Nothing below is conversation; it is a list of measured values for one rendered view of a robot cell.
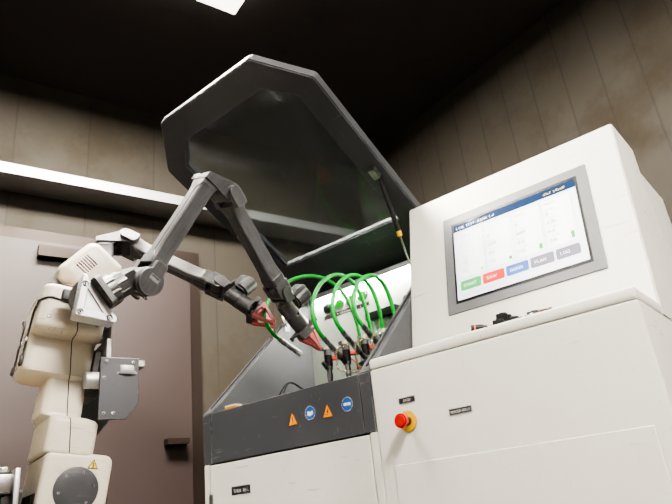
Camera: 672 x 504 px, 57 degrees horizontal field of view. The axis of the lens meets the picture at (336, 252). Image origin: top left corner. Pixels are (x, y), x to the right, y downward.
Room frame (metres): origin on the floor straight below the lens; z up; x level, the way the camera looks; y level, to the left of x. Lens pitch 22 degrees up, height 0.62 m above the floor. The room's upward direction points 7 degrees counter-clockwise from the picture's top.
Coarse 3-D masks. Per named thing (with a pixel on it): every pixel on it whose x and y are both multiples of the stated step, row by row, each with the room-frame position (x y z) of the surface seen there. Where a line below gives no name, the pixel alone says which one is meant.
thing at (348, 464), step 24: (264, 456) 1.92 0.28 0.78; (288, 456) 1.86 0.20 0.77; (312, 456) 1.81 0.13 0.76; (336, 456) 1.75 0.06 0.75; (360, 456) 1.71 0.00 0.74; (216, 480) 2.06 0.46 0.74; (240, 480) 1.99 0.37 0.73; (264, 480) 1.93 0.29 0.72; (288, 480) 1.87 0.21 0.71; (312, 480) 1.81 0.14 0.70; (336, 480) 1.76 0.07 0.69; (360, 480) 1.71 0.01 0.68
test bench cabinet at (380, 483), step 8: (376, 432) 1.67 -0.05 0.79; (376, 440) 1.67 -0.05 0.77; (376, 448) 1.67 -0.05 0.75; (256, 456) 1.97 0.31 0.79; (376, 456) 1.67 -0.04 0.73; (216, 464) 2.09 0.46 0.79; (376, 464) 1.68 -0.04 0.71; (208, 472) 2.08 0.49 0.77; (376, 472) 1.68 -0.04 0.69; (208, 480) 2.08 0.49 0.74; (376, 480) 1.68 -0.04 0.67; (208, 488) 2.08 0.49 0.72; (384, 488) 1.67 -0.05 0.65; (208, 496) 2.08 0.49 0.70; (384, 496) 1.67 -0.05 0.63
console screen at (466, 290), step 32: (544, 192) 1.63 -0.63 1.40; (576, 192) 1.57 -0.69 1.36; (448, 224) 1.83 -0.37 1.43; (480, 224) 1.75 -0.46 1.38; (512, 224) 1.68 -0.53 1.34; (544, 224) 1.62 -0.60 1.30; (576, 224) 1.56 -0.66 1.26; (448, 256) 1.81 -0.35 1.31; (480, 256) 1.74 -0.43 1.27; (512, 256) 1.67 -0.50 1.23; (544, 256) 1.61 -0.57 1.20; (576, 256) 1.55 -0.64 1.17; (448, 288) 1.80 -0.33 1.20; (480, 288) 1.72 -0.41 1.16; (512, 288) 1.66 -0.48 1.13
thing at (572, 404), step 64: (512, 192) 1.70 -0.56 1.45; (640, 192) 1.61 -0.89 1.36; (640, 256) 1.45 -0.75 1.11; (448, 320) 1.78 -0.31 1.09; (576, 320) 1.32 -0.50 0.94; (640, 320) 1.25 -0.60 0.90; (384, 384) 1.64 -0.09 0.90; (448, 384) 1.53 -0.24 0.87; (512, 384) 1.43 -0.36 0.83; (576, 384) 1.34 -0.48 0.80; (640, 384) 1.27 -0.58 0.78; (384, 448) 1.66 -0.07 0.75; (448, 448) 1.55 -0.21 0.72; (512, 448) 1.45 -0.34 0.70; (576, 448) 1.36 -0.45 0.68; (640, 448) 1.29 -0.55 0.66
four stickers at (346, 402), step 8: (344, 400) 1.72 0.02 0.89; (352, 400) 1.71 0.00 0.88; (304, 408) 1.81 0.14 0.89; (312, 408) 1.80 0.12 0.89; (328, 408) 1.76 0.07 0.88; (344, 408) 1.73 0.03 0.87; (352, 408) 1.71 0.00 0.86; (288, 416) 1.85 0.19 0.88; (296, 416) 1.83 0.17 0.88; (312, 416) 1.80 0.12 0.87; (328, 416) 1.76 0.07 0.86; (288, 424) 1.86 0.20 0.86; (296, 424) 1.84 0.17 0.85
